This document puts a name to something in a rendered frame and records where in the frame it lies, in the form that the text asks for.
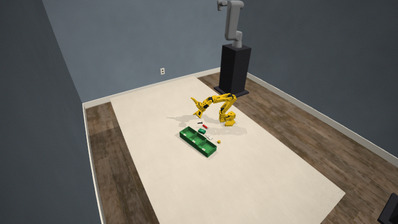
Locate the green 9v battery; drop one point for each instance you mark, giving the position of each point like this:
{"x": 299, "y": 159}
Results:
{"x": 202, "y": 131}

